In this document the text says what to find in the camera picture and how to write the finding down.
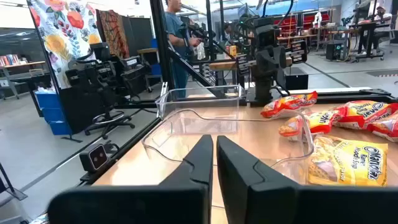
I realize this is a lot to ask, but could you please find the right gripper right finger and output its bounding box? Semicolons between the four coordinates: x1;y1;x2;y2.
216;135;398;224

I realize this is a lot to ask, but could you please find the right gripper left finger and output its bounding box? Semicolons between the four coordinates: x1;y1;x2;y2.
47;134;215;224

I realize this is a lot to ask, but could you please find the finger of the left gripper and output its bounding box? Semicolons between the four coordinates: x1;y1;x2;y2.
288;39;308;65
236;53;252;77

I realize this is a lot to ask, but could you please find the red beef ramen pack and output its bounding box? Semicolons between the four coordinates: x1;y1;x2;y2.
366;113;398;142
278;110;348;138
332;100;398;130
260;91;318;119

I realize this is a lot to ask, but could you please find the yellow creamy chicken ramen pack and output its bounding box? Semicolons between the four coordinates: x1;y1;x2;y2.
307;135;389;187

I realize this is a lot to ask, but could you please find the wooden background table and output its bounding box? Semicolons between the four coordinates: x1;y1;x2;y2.
208;57;293;72

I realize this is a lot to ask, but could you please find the black box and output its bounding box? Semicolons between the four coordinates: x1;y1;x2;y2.
284;67;309;91

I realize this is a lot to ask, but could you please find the red storage rack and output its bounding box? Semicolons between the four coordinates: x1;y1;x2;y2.
273;12;330;35

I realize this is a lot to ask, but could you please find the person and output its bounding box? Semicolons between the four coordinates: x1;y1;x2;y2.
362;5;393;50
222;23;236;44
164;0;203;91

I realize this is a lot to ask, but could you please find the black computer case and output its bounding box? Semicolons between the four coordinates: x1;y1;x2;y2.
325;42;345;62

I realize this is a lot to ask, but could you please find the clear plastic bag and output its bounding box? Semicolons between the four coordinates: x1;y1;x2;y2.
195;42;206;62

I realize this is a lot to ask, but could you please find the clear plastic bin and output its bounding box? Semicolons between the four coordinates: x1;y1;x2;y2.
154;84;247;135
141;108;315;186

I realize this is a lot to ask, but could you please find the black workstation stand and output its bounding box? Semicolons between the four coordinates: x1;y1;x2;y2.
354;21;386;62

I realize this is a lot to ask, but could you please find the wooden top stool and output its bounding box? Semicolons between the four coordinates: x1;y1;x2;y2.
136;48;159;91

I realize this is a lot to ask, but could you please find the black swivel stool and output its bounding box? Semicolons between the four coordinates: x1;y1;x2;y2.
83;93;136;139

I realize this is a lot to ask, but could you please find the black partition panel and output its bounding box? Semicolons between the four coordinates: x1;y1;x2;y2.
123;17;155;57

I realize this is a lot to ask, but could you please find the brown patterned cloth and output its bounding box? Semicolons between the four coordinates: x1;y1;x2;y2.
96;9;131;60

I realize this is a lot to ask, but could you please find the blue plastic crate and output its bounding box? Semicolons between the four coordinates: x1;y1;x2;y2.
42;107;66;123
34;91;62;110
48;120;73;136

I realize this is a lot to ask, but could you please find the floral print cloth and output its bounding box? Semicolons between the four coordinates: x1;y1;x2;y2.
29;0;103;90

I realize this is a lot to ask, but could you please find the grey metal shelf table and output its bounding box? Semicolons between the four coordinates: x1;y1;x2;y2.
0;54;52;100

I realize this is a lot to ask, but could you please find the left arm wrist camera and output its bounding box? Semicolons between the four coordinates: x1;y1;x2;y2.
254;18;282;49

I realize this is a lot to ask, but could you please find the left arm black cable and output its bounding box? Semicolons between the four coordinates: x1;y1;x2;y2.
261;0;295;29

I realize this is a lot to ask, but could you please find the black table-level camera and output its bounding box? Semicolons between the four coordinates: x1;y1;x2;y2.
79;143;109;174

